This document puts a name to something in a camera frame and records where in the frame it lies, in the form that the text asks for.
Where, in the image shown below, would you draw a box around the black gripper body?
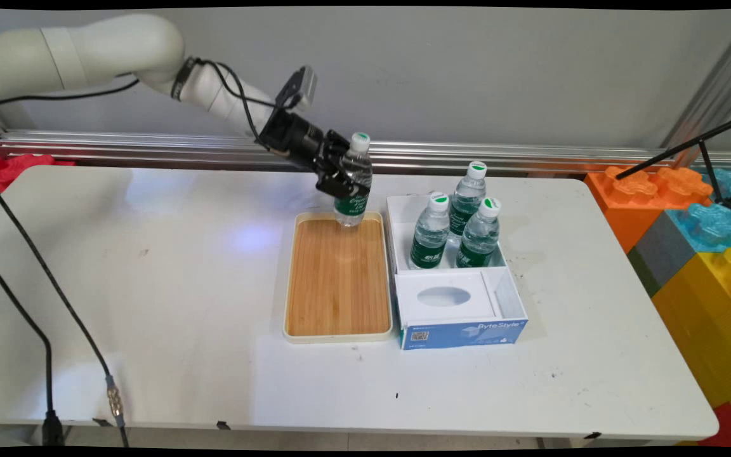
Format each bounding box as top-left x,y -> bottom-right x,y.
257,108 -> 342,176

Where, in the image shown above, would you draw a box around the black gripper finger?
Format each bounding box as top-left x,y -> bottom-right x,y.
315,170 -> 371,201
326,129 -> 352,159

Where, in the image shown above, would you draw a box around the water bottle with green label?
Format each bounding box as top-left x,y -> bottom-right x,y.
333,131 -> 374,229
409,192 -> 451,270
449,160 -> 489,237
455,197 -> 502,268

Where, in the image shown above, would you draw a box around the bamboo tray with cream rim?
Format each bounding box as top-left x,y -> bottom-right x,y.
282,211 -> 395,345

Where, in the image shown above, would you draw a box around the white and blue cardboard box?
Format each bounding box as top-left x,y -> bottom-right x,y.
385,194 -> 529,351

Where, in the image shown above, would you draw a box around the orange giant building block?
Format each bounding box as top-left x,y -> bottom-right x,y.
584,166 -> 714,254

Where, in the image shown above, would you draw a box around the red giant building blocks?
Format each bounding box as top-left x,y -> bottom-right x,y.
0,152 -> 78,194

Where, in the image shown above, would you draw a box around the grey giant building block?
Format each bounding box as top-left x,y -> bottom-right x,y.
626,211 -> 697,298

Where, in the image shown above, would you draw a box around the black tripod stand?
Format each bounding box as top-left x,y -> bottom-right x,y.
616,110 -> 731,215

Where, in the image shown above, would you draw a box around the translucent blue giant building block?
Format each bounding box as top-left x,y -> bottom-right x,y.
665,168 -> 731,254

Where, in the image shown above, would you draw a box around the yellow giant building block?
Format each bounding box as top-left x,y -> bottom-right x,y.
650,247 -> 731,440

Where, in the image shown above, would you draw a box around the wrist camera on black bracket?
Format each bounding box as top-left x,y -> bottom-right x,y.
274,65 -> 319,112

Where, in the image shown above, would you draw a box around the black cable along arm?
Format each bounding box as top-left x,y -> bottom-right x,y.
0,58 -> 279,152

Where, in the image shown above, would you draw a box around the aluminium frame rail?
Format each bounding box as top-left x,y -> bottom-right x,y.
0,129 -> 731,176

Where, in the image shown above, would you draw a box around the cable with metal connector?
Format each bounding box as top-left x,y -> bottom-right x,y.
0,147 -> 130,449

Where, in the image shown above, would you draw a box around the black cable with plug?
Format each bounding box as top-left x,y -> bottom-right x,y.
0,253 -> 67,447

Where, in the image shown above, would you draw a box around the aluminium frame post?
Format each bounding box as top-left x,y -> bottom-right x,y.
660,11 -> 731,168

